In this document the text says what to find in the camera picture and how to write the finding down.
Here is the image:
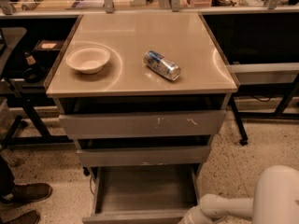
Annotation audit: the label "grey bottom drawer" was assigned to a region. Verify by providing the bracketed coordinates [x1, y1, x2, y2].
[82, 164, 198, 224]

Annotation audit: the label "grey drawer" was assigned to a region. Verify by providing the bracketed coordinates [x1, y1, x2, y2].
[59, 110, 226, 139]
[82, 164, 198, 224]
[77, 146, 211, 167]

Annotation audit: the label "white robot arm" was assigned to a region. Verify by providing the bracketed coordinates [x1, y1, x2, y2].
[178, 165, 299, 224]

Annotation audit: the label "grey drawer cabinet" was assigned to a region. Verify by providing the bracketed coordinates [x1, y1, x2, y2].
[43, 11, 241, 179]

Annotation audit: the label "grey top drawer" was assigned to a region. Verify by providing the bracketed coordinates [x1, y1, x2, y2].
[59, 110, 226, 139]

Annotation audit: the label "grey middle drawer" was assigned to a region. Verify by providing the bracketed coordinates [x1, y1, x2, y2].
[77, 146, 211, 167]

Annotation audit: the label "blue silver soda can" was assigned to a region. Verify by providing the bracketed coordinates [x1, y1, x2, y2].
[143, 50, 181, 81]

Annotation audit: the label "white paper bowl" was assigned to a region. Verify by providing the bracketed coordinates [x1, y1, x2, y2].
[66, 46, 110, 75]

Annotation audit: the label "black headphones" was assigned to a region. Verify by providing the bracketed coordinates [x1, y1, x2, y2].
[22, 64, 45, 83]

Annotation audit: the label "brown shoe upper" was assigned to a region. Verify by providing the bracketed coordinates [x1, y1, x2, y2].
[0, 183, 52, 204]

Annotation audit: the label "brown shoe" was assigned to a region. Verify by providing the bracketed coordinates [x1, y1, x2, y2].
[4, 210, 40, 224]
[0, 183, 52, 204]

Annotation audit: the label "brown shoe lower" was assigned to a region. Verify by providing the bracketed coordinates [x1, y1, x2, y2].
[4, 210, 40, 224]

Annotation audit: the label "grey desk frame right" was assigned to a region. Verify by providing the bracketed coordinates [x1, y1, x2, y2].
[228, 63, 299, 146]

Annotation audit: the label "black desk frame left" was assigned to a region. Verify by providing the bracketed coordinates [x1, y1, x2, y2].
[0, 26, 74, 147]

